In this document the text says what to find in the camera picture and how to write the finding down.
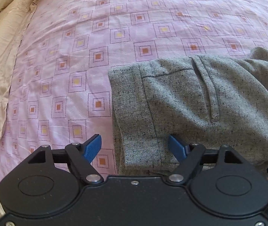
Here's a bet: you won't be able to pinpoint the beige pillow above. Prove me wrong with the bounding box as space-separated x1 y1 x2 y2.
0 0 40 140

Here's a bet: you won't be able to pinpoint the grey speckled pants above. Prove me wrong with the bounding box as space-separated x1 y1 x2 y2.
108 47 268 175

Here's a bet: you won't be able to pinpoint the pink patterned bed sheet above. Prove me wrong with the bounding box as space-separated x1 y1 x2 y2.
0 0 268 181

